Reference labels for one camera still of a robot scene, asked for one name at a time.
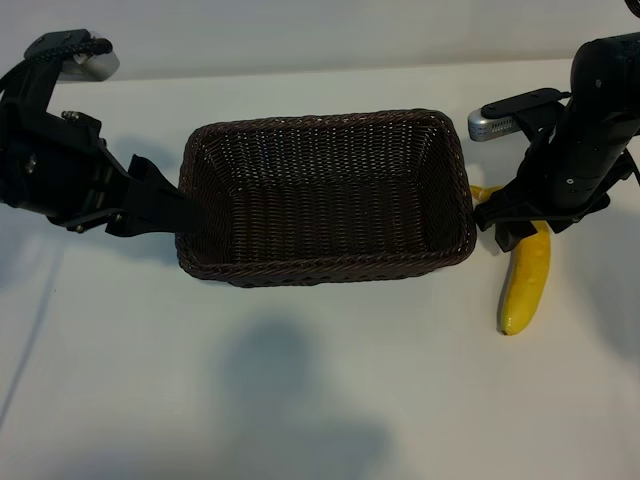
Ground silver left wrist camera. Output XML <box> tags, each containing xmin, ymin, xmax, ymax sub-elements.
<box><xmin>62</xmin><ymin>37</ymin><xmax>121</xmax><ymax>82</ymax></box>

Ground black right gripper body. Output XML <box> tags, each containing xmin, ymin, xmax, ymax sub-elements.
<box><xmin>472</xmin><ymin>114</ymin><xmax>630</xmax><ymax>235</ymax></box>

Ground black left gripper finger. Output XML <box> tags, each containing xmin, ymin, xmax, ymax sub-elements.
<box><xmin>104</xmin><ymin>214</ymin><xmax>200</xmax><ymax>240</ymax></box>
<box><xmin>124</xmin><ymin>154</ymin><xmax>207</xmax><ymax>235</ymax></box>

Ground yellow banana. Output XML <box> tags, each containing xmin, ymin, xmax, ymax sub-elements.
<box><xmin>469</xmin><ymin>183</ymin><xmax>552</xmax><ymax>336</ymax></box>

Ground black camera bracket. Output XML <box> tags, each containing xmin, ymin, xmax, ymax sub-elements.
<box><xmin>479</xmin><ymin>88</ymin><xmax>574</xmax><ymax>151</ymax></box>
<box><xmin>0</xmin><ymin>30</ymin><xmax>114</xmax><ymax>131</ymax></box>

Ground black right camera bracket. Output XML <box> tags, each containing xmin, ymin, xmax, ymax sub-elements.
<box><xmin>479</xmin><ymin>88</ymin><xmax>574</xmax><ymax>151</ymax></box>

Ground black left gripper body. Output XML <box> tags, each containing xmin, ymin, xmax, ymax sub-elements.
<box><xmin>24</xmin><ymin>112</ymin><xmax>130</xmax><ymax>235</ymax></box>

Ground dark brown woven wicker basket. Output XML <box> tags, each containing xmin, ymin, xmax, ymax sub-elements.
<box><xmin>174</xmin><ymin>107</ymin><xmax>480</xmax><ymax>290</ymax></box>

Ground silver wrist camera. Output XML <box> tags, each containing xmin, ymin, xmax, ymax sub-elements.
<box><xmin>467</xmin><ymin>110</ymin><xmax>517</xmax><ymax>145</ymax></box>
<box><xmin>62</xmin><ymin>37</ymin><xmax>121</xmax><ymax>82</ymax></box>

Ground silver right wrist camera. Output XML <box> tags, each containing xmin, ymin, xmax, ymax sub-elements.
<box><xmin>467</xmin><ymin>110</ymin><xmax>517</xmax><ymax>145</ymax></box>

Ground black left camera bracket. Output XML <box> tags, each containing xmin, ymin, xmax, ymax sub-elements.
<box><xmin>0</xmin><ymin>30</ymin><xmax>114</xmax><ymax>131</ymax></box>

